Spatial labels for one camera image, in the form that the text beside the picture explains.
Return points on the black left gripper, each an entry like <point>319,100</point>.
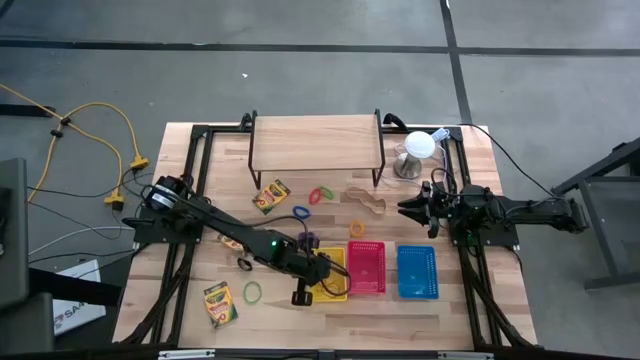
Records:
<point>312,267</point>

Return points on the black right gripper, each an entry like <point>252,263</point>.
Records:
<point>442,207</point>

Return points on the yellow plastic basket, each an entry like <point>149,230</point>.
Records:
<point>339,262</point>

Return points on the red plastic basket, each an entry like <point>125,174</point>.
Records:
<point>366,267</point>

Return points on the small blue band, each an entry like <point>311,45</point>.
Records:
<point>294,212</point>

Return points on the thin green rubber band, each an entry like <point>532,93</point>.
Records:
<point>244,292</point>

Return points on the small black band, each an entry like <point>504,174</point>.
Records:
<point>239,264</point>

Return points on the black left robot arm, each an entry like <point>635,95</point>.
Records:
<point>235,232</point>

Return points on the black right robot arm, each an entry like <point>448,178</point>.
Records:
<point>525,212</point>

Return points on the wooden desk shelf riser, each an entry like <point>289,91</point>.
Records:
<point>315,142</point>

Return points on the blue plastic basket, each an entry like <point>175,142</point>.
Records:
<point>417,272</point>

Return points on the black metal cart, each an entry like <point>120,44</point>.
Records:
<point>605,225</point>

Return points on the white printed box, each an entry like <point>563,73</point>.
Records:
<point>80,315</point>

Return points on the black padded beam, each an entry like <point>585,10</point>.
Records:
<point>75,287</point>

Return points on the dark grey block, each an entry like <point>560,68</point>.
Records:
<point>25,325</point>

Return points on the dark grey cabinet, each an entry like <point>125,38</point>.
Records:
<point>12,225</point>

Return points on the black flat floor bar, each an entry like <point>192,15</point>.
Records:
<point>25,110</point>

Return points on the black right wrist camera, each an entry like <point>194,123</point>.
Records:
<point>434,231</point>

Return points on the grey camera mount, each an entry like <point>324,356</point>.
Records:
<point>326,355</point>

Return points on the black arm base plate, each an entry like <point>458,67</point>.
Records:
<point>500,239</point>
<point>150,230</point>

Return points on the silver edge bracket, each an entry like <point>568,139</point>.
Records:
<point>186,354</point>
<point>466,355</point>

